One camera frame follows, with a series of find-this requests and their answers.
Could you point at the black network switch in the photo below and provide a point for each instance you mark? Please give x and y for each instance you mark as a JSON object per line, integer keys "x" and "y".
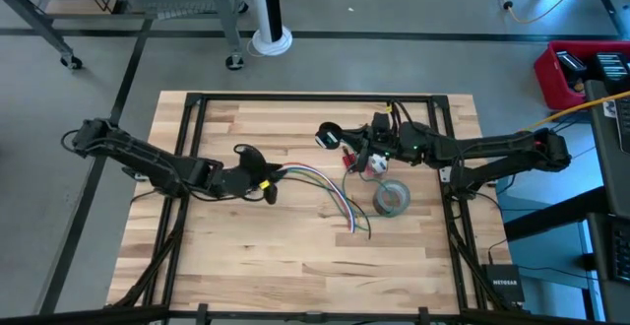
{"x": 504, "y": 283}

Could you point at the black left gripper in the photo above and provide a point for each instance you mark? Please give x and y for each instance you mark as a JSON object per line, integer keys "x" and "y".
{"x": 241, "y": 177}

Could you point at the red plastic bin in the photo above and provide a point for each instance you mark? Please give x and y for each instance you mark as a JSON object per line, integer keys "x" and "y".
{"x": 546, "y": 76}

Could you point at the grey duct tape roll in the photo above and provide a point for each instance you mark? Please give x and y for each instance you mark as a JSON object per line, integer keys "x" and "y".
{"x": 381, "y": 206}

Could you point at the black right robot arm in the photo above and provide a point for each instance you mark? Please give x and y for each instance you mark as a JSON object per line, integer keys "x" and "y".
{"x": 492, "y": 148}

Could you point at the white and black pole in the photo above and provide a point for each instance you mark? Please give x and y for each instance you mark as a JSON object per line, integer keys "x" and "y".
{"x": 270, "y": 39}

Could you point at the dark desk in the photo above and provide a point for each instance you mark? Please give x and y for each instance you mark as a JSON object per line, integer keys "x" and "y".
{"x": 608, "y": 177}

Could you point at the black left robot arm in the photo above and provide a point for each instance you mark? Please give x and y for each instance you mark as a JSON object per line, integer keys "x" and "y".
{"x": 143, "y": 155}

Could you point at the black boxy device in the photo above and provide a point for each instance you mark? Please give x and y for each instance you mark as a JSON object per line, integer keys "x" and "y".
{"x": 611, "y": 66}
{"x": 571, "y": 64}

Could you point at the black keyboard red backlight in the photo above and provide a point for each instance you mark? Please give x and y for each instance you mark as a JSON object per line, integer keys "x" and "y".
{"x": 622, "y": 251}

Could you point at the black aluminium frame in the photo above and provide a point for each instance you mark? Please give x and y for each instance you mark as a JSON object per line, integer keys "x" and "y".
{"x": 315, "y": 97}

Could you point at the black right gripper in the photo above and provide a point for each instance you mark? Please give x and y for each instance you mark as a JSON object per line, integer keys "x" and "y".
{"x": 381, "y": 150}

